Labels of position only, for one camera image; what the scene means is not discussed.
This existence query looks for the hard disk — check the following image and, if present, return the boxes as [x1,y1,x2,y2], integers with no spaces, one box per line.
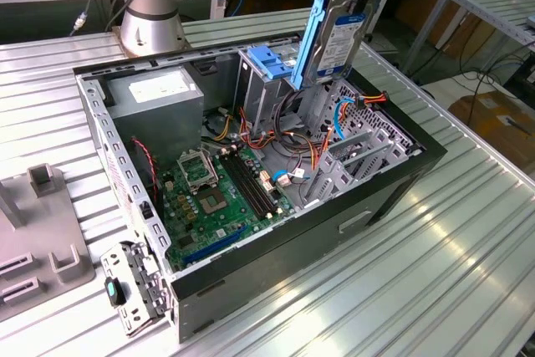
[288,0,371,91]

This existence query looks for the power wire with black plug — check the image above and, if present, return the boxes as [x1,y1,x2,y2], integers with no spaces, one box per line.
[354,89,390,110]

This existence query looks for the blue data wire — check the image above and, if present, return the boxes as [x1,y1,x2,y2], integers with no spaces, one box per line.
[333,96,359,140]

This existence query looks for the metal disk bay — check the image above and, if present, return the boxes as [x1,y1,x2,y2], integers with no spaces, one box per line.
[301,126,413,211]

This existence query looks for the metal slat side table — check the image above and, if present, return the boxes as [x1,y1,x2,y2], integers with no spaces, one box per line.
[403,0,535,78]

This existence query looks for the blue plastic drive latch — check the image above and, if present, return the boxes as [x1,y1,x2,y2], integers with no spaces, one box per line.
[246,45,296,81]

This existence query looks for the metal optical drive cage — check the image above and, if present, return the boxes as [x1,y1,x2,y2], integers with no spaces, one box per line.
[232,37,338,135]

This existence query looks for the cardboard box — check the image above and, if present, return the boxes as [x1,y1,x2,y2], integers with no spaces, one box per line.
[447,89,535,157]

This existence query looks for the small blue labelled plug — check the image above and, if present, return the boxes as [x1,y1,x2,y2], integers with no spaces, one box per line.
[269,168,308,185]

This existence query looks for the tall white board connector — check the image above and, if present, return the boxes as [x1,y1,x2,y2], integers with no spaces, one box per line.
[258,171,275,195]

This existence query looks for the black RAM slot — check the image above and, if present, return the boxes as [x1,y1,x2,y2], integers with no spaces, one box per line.
[232,150,281,212]
[219,156,271,221]
[227,153,277,215]
[223,155,273,218]

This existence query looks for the grey power supply unit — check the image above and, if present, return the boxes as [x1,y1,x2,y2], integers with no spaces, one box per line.
[104,64,206,170]

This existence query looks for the metal socket cover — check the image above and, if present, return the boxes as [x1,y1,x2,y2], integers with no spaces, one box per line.
[176,150,220,194]

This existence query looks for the CPU socket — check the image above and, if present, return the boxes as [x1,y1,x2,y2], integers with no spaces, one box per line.
[196,187,230,217]

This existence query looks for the black case fan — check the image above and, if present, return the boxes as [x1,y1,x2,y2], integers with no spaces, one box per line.
[127,135,163,212]

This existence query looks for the green motherboard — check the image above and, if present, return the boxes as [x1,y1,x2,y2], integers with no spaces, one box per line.
[157,145,300,273]

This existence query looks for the black open PC case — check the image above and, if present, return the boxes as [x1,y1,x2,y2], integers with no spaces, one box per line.
[71,28,448,344]

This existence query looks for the blue expansion slot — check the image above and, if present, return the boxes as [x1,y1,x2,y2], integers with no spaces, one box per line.
[182,225,248,267]

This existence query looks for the grey parts rack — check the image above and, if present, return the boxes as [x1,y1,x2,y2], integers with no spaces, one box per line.
[0,164,97,312]

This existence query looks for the black latch teal button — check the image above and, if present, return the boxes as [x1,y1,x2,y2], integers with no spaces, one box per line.
[103,276,129,309]

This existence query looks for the coloured wire bundle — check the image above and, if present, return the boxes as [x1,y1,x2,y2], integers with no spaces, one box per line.
[240,106,335,174]

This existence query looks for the yellow orange wires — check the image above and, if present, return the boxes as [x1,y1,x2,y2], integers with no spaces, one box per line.
[212,114,233,141]

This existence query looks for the wire locking lever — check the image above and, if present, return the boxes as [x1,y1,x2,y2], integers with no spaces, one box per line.
[201,144,220,186]

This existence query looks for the metal slot bracket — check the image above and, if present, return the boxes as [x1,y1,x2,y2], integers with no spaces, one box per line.
[99,239,175,339]

